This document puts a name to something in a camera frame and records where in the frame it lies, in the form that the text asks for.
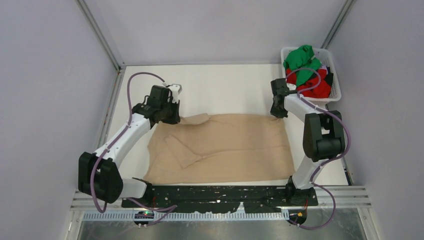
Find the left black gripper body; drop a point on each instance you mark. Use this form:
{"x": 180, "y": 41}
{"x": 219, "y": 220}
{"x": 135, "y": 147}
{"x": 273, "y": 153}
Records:
{"x": 170, "y": 111}

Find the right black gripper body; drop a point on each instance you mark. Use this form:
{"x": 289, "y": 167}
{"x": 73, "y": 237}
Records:
{"x": 277, "y": 111}

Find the beige t shirt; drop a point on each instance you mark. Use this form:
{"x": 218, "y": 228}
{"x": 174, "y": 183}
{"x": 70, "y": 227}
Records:
{"x": 220, "y": 148}

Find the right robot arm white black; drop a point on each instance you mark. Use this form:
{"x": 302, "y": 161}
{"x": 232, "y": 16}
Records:
{"x": 323, "y": 138}

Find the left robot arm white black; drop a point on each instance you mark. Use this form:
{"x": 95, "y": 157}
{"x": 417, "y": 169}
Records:
{"x": 98, "y": 172}

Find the green t shirt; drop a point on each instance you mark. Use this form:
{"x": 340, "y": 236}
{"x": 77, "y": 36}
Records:
{"x": 304, "y": 60}

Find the red t shirt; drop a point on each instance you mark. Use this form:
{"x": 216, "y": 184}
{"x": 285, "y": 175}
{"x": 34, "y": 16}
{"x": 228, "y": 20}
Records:
{"x": 319, "y": 92}

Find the black garment in basket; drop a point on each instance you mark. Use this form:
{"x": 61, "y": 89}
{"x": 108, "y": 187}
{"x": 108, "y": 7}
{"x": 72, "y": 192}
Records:
{"x": 326, "y": 75}

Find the white plastic laundry basket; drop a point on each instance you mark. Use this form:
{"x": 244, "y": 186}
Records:
{"x": 325, "y": 57}

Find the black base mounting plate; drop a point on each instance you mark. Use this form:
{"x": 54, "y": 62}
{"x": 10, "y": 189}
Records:
{"x": 224, "y": 199}

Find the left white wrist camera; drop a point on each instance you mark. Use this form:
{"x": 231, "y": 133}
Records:
{"x": 175, "y": 89}

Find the white slotted cable duct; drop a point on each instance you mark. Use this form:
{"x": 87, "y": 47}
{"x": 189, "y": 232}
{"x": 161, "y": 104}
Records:
{"x": 149, "y": 216}

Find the aluminium frame rail front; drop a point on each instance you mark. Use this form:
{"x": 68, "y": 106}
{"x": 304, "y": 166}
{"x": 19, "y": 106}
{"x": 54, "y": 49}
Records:
{"x": 345, "y": 196}

